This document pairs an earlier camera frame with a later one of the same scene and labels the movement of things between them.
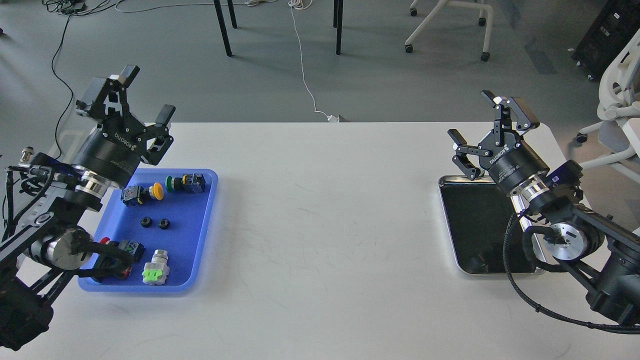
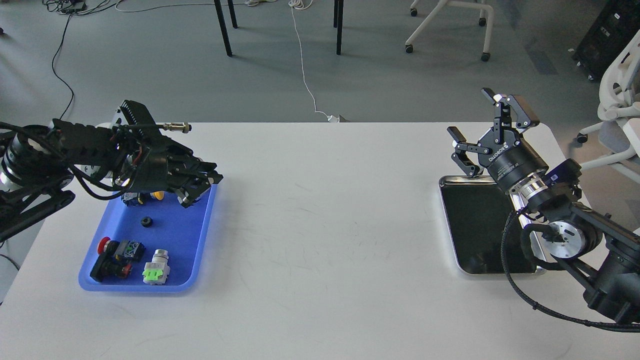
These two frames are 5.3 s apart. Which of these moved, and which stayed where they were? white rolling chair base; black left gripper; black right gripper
Moved: black left gripper
Stayed: white rolling chair base; black right gripper
